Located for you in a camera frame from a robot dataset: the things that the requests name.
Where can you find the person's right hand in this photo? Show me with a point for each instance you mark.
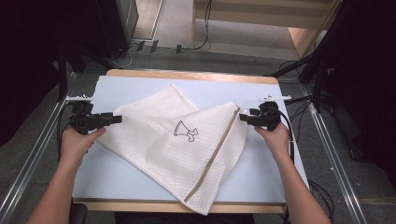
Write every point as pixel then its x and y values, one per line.
pixel 275 140

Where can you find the light wooden shelf frame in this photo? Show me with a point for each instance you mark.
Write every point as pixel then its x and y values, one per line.
pixel 267 15

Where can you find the person's left hand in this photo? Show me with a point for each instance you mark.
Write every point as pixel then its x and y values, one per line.
pixel 76 146

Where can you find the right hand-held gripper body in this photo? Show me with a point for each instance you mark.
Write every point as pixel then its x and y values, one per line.
pixel 268 116

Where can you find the white zippered laundry bag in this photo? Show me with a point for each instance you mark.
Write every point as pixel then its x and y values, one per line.
pixel 174 155

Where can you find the light blue table mat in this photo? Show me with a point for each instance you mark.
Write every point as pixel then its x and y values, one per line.
pixel 118 177

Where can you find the black metal stand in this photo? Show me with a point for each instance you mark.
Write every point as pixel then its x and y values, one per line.
pixel 317 87
pixel 62 74

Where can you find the wooden table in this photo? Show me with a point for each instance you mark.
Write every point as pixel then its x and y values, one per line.
pixel 186 75

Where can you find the metal floor rail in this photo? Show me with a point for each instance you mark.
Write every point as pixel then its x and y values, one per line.
pixel 333 155
pixel 34 155

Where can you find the dark cabinet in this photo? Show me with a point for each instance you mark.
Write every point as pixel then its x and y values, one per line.
pixel 120 25

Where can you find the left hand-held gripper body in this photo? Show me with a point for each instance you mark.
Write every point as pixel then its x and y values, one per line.
pixel 81 119

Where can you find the black chair part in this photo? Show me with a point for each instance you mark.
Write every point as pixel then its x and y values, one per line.
pixel 78 214

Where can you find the person's dark clothing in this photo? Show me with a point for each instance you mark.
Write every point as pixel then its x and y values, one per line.
pixel 183 218

